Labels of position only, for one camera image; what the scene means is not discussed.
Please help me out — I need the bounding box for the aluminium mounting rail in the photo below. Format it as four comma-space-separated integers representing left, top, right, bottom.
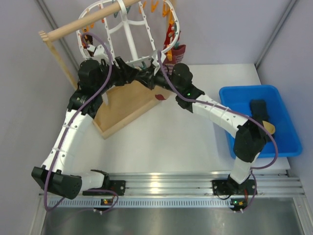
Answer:
47, 171, 305, 212

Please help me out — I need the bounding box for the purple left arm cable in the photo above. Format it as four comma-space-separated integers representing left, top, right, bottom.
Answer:
43, 32, 114, 212

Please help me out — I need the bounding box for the blue plastic bin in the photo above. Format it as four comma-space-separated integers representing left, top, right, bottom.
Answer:
219, 85, 302, 157

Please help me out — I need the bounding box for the orange clothes peg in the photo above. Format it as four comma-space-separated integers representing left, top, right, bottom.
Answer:
151, 0, 159, 13

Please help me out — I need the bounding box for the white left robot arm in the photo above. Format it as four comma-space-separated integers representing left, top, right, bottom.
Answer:
31, 57, 143, 199

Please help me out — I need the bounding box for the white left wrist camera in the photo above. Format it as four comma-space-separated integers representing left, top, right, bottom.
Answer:
87, 45, 109, 62

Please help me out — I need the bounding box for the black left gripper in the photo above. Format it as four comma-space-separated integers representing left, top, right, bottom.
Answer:
94, 56, 138, 94

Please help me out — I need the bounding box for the wooden hanger stand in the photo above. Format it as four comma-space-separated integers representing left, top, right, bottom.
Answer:
39, 0, 170, 139

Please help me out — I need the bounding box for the teal clothes peg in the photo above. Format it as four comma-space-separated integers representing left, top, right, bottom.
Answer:
139, 61, 149, 71

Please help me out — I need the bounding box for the dark navy sock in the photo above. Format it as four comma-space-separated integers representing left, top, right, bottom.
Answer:
249, 99, 274, 138

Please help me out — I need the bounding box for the white round clip hanger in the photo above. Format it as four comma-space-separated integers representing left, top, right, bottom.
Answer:
76, 0, 180, 66

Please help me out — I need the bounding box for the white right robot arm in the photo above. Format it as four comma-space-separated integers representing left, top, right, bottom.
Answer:
135, 63, 274, 195

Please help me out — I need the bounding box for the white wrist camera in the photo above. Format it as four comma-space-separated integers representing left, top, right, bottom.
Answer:
151, 55, 163, 75
87, 45, 109, 62

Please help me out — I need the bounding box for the red christmas sock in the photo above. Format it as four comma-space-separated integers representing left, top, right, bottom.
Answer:
163, 21, 179, 54

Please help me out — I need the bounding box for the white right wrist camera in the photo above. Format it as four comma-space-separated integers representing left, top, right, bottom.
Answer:
151, 55, 163, 75

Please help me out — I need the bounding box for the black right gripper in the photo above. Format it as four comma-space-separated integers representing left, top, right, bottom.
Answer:
134, 66, 181, 95

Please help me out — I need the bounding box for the striped maroon sock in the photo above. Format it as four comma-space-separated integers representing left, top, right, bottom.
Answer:
155, 62, 177, 101
170, 45, 186, 64

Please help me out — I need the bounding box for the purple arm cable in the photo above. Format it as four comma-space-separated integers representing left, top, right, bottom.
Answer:
43, 32, 114, 212
157, 50, 278, 211

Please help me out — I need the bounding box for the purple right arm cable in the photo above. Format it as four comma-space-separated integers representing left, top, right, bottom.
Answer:
157, 50, 278, 211

